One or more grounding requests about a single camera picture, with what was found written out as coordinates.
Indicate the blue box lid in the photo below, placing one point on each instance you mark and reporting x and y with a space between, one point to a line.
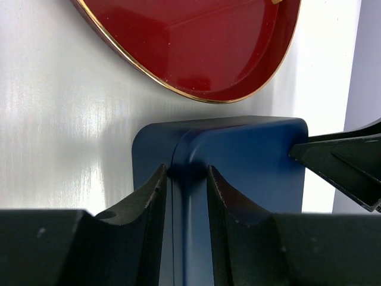
251 153

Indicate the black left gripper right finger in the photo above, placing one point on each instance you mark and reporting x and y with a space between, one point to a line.
253 246

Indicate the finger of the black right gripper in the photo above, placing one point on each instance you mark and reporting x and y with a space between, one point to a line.
349 161

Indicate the round red tray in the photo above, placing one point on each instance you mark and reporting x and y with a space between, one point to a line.
208 51

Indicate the blue chocolate box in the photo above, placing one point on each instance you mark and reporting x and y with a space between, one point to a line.
154 145

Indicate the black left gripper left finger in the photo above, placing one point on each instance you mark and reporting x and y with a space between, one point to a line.
119 246

